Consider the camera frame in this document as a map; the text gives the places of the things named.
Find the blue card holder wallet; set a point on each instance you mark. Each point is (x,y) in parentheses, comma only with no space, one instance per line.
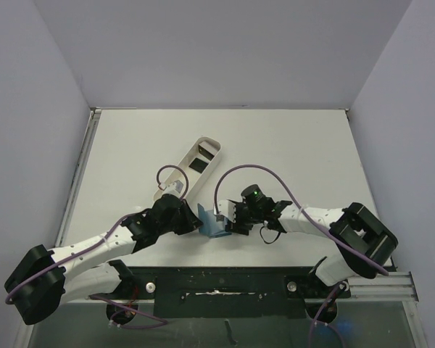
(213,226)

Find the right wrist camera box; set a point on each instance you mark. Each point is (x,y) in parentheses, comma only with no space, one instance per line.
(225,210)

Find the aluminium frame rail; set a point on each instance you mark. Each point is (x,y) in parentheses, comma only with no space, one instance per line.
(308,157)

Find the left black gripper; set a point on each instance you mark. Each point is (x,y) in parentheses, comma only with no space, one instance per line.
(191,220)

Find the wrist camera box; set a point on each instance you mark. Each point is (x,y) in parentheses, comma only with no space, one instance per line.
(176,187)
(225,210)

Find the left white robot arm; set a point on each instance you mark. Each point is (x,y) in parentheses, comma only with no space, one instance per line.
(38,283)

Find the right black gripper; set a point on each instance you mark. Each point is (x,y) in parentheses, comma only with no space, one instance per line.
(237,222)

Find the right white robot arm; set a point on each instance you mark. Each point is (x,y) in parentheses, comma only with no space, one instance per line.
(363,241)

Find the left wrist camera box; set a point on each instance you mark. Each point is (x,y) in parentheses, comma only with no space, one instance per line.
(176,187)

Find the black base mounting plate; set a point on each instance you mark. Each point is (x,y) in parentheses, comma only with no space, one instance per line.
(184,292)

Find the white oblong plastic tray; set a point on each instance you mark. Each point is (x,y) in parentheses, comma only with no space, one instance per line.
(186,179)

